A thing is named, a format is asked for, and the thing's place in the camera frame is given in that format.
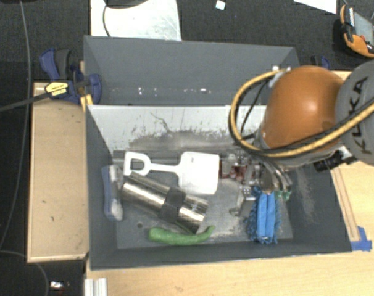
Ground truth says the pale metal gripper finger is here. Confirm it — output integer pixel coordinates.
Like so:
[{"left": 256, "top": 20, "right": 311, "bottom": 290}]
[{"left": 229, "top": 186, "right": 257, "bottom": 218}]

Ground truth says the blue fringed cloth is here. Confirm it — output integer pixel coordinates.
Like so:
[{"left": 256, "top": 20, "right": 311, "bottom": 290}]
[{"left": 244, "top": 186, "right": 283, "bottom": 245}]

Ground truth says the white plastic toy shovel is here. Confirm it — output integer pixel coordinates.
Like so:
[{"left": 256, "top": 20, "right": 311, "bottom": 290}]
[{"left": 122, "top": 151, "right": 221, "bottom": 197}]

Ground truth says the green toy bean pod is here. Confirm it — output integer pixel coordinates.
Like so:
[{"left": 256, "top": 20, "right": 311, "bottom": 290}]
[{"left": 148, "top": 224, "right": 217, "bottom": 247}]

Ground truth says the grey metal bin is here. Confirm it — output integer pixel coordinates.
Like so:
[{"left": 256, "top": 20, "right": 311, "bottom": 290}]
[{"left": 83, "top": 35, "right": 353, "bottom": 271}]

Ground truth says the blue and grey brush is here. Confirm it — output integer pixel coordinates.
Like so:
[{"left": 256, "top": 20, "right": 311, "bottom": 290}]
[{"left": 101, "top": 164, "right": 125, "bottom": 223}]

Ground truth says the pale wood board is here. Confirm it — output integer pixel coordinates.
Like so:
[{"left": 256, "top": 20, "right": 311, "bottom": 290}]
[{"left": 26, "top": 81, "right": 91, "bottom": 263}]

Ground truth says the black cylinder on white bracket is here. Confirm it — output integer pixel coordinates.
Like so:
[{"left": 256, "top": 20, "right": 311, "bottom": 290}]
[{"left": 312, "top": 146, "right": 358, "bottom": 173}]

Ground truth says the silver metal flask, black strap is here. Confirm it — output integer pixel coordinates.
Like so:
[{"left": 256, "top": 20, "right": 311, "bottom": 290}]
[{"left": 120, "top": 171, "right": 210, "bottom": 234}]

